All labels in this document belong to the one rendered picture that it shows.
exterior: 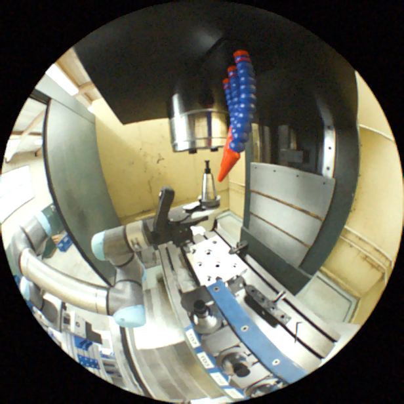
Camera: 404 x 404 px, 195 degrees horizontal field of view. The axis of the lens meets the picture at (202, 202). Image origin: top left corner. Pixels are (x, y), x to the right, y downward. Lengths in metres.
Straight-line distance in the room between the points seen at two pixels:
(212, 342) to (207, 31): 0.41
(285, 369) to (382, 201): 0.93
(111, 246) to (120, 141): 1.13
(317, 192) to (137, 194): 1.41
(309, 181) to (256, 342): 0.56
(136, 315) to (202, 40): 0.42
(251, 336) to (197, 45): 0.41
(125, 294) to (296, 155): 0.79
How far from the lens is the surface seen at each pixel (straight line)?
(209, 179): 0.30
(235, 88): 0.16
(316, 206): 0.60
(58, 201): 0.73
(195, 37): 0.16
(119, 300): 0.31
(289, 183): 0.63
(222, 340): 0.28
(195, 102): 0.24
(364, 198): 0.99
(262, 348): 0.28
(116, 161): 1.32
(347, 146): 0.61
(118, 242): 0.31
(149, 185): 1.30
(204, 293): 0.30
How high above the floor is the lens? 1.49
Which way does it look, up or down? 24 degrees down
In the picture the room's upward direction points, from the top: 6 degrees counter-clockwise
